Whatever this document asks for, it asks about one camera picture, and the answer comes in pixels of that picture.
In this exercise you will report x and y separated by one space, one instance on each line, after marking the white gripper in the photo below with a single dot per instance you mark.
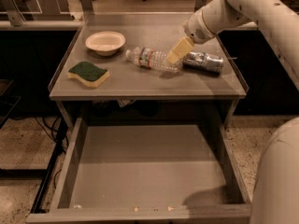
196 28

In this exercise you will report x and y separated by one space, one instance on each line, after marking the clear plastic water bottle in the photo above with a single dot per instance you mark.
152 59

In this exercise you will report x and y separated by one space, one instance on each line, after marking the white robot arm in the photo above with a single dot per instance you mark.
276 191

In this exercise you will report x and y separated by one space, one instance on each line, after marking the grey open top drawer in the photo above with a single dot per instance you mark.
148 174

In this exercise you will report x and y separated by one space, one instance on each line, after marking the crushed silver can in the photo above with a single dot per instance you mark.
204 61

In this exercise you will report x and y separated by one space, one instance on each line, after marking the grey cabinet table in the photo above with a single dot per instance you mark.
127 81

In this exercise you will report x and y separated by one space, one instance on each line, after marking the green and yellow sponge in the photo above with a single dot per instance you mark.
88 74

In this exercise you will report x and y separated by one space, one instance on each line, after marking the white horizontal rail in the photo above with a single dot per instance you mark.
76 25

